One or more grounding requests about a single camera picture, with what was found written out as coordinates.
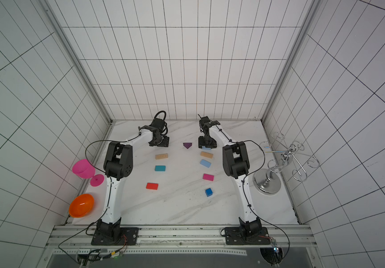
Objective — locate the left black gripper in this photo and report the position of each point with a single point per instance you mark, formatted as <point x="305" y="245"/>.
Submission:
<point x="160" y="142"/>

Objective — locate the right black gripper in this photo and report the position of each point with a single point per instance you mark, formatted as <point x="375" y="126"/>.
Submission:
<point x="207" y="143"/>

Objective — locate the tan wooden block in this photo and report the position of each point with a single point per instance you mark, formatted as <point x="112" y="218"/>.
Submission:
<point x="161" y="156"/>
<point x="207" y="155"/>

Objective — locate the purple pentagon block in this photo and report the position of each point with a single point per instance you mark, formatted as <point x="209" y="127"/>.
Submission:
<point x="187" y="145"/>

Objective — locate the teal block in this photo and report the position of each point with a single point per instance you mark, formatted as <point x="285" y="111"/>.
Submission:
<point x="160" y="168"/>

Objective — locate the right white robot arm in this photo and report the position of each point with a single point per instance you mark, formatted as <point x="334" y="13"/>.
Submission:
<point x="236" y="165"/>

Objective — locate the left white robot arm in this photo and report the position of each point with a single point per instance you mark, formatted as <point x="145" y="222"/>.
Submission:
<point x="118" y="165"/>

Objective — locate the magenta block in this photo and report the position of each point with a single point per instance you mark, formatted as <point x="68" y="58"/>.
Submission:
<point x="208" y="177"/>

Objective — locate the dark blue cube block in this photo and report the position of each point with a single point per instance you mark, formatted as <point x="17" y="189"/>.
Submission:
<point x="208" y="192"/>

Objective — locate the red block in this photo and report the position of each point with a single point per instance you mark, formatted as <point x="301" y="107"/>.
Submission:
<point x="152" y="186"/>

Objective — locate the pink plastic goblet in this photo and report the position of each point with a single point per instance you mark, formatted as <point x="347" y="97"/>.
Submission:
<point x="85" y="170"/>

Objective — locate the orange plastic bowl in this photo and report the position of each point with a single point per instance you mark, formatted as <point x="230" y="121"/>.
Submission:
<point x="81" y="206"/>

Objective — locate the chrome wire cup rack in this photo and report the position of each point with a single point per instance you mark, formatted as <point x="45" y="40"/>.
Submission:
<point x="267" y="181"/>

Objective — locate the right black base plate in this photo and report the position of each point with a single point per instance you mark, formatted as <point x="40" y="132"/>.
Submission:
<point x="235" y="237"/>

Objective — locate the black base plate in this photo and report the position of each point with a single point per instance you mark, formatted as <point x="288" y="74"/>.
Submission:
<point x="128" y="236"/>
<point x="235" y="237"/>

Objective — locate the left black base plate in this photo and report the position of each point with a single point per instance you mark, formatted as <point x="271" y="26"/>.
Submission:
<point x="128" y="236"/>

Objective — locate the aluminium mounting rail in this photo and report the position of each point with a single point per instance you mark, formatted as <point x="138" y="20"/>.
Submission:
<point x="179" y="237"/>

